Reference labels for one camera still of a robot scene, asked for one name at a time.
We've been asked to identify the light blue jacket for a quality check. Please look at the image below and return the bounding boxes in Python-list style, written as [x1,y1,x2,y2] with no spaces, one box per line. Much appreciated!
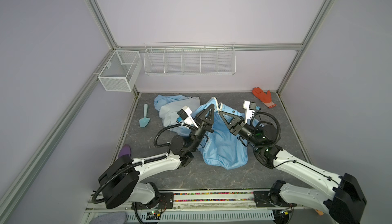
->
[154,95,248,170]

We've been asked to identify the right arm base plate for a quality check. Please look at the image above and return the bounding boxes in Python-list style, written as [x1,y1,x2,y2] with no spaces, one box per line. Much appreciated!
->
[253,190,297,208]

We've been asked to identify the grey cloth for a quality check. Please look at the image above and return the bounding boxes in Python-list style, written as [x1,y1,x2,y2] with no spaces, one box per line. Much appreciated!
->
[89,212,127,224]

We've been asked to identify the mint green trowel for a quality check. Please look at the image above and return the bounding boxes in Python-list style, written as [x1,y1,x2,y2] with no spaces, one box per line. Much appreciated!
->
[139,104,150,128]

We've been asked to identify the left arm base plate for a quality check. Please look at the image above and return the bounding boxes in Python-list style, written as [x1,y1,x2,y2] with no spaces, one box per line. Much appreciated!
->
[131,192,174,210]

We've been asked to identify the white mesh box basket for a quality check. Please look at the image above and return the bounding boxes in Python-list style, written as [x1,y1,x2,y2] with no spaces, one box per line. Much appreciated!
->
[98,50,143,92]

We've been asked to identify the white wire shelf basket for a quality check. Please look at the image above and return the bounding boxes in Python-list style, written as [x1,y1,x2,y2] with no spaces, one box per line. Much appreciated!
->
[144,42,236,76]

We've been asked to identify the purple pink brush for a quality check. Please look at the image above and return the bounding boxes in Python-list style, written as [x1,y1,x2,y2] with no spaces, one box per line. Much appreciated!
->
[118,144,132,158]

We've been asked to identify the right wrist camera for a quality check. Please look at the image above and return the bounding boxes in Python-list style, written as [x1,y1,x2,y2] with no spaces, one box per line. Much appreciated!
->
[243,100,257,125]

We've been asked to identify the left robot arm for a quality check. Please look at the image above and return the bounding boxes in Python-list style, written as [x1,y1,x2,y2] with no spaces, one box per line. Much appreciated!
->
[91,104,215,209]

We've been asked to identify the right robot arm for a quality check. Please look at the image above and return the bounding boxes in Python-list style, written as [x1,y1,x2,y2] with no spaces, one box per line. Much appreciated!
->
[219,111,367,224]

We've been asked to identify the green circuit board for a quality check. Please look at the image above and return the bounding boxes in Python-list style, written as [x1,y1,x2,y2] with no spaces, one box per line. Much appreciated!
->
[146,212,161,221]

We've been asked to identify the white slotted vent strip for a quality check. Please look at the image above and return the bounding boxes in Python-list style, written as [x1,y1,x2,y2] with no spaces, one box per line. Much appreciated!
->
[138,210,275,224]

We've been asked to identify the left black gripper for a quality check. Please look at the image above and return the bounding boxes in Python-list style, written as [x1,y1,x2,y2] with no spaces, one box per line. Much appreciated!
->
[188,104,214,153]

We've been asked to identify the orange red glove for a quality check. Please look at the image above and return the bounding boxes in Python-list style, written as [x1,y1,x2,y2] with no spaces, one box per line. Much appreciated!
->
[252,87,276,109]

